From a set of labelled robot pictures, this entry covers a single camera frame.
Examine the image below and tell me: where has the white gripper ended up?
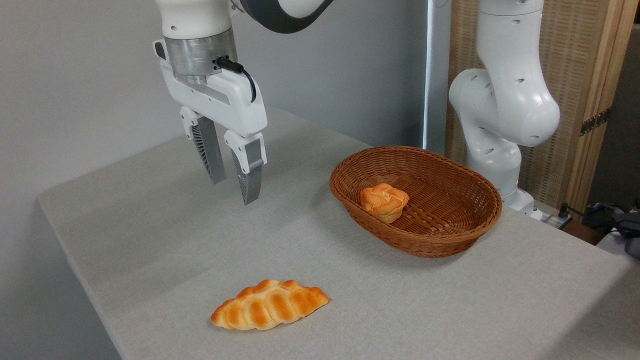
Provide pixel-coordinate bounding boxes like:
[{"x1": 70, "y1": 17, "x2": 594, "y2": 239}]
[{"x1": 152, "y1": 40, "x2": 269, "y2": 206}]

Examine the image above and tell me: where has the braided bread loaf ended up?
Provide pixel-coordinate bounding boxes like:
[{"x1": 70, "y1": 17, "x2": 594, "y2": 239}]
[{"x1": 210, "y1": 279, "x2": 331, "y2": 331}]

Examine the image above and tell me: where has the round orange bread roll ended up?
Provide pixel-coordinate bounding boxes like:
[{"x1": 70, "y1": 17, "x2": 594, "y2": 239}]
[{"x1": 359, "y1": 183, "x2": 410, "y2": 224}]

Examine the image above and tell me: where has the brown wicker basket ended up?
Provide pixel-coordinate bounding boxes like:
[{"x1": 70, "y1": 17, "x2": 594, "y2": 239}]
[{"x1": 329, "y1": 145, "x2": 503, "y2": 259}]

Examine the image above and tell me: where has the grey tablecloth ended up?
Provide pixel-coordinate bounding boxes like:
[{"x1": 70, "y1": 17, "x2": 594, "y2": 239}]
[{"x1": 36, "y1": 106, "x2": 640, "y2": 360}]

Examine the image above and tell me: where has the wooden woven folding screen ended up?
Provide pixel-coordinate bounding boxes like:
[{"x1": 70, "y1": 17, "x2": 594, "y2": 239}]
[{"x1": 445, "y1": 0, "x2": 640, "y2": 216}]

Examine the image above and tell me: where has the dark metal hinge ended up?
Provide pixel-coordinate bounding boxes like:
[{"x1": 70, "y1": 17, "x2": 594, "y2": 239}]
[{"x1": 580, "y1": 107, "x2": 612, "y2": 137}]

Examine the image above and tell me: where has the dark grey bag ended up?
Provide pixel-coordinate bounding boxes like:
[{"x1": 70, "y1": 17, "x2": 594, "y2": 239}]
[{"x1": 590, "y1": 201, "x2": 640, "y2": 259}]

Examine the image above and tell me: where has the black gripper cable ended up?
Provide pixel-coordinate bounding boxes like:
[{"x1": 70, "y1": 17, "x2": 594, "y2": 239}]
[{"x1": 216, "y1": 57, "x2": 257, "y2": 103}]

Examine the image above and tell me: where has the black power cable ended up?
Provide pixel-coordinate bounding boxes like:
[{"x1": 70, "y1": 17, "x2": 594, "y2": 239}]
[{"x1": 557, "y1": 202, "x2": 640, "y2": 237}]

